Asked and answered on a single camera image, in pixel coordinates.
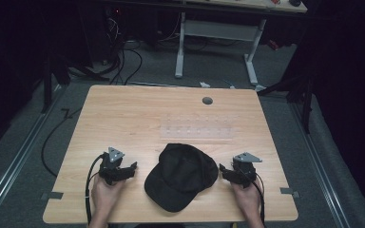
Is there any metal floor rail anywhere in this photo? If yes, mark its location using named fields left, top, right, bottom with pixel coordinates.
left=0, top=83, right=65, bottom=224
left=289, top=102, right=352, bottom=228

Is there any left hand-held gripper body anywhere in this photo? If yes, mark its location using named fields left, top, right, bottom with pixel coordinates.
left=98, top=146, right=131, bottom=186

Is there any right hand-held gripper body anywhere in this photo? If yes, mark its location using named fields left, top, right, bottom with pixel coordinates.
left=230, top=152, right=263, bottom=189

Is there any bundle of black cables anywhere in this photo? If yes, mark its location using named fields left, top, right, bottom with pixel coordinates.
left=103, top=8, right=144, bottom=86

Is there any black baseball cap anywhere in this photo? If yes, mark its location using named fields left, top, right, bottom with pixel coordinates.
left=144, top=142, right=220, bottom=214

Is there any clear plastic tray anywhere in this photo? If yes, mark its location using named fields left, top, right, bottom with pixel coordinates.
left=159, top=113, right=240, bottom=141

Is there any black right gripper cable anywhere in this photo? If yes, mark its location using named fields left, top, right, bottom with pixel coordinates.
left=234, top=164, right=266, bottom=226

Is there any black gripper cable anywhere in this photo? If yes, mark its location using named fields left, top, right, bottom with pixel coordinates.
left=85, top=153, right=106, bottom=226
left=234, top=164, right=266, bottom=226

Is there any person's right hand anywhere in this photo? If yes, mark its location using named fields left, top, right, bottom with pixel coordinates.
left=230, top=179, right=262, bottom=221

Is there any person's left hand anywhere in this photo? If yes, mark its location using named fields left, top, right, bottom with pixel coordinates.
left=90, top=174, right=126, bottom=220

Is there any black floor cable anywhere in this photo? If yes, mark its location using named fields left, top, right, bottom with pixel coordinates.
left=41, top=107, right=84, bottom=179

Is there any red object on floor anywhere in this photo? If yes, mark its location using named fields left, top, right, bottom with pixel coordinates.
left=267, top=39, right=281, bottom=51

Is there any black metal stand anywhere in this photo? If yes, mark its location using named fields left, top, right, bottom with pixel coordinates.
left=257, top=47, right=315, bottom=135
left=28, top=37, right=112, bottom=114

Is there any white-legged wooden desk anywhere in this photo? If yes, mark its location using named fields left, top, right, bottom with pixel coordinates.
left=107, top=0, right=309, bottom=86

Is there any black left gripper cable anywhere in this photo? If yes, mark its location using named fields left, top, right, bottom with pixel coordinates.
left=85, top=153, right=106, bottom=226

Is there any grey tape strip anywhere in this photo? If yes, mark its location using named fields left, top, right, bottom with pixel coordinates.
left=41, top=191, right=65, bottom=200
left=279, top=186, right=300, bottom=200

